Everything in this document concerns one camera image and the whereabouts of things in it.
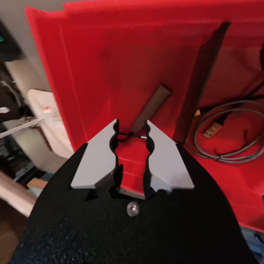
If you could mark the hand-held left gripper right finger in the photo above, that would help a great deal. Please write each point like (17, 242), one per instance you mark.
(169, 165)

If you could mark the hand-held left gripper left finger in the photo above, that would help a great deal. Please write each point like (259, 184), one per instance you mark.
(97, 165)

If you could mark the grey usb hub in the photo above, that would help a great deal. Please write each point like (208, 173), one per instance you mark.
(150, 109)

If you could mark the red plastic bin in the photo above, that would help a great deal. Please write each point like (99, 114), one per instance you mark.
(123, 51)

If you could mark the white stand pole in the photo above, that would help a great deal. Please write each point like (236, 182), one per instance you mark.
(20, 127)

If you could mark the dark bin divider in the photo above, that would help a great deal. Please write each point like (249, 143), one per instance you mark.
(198, 82)

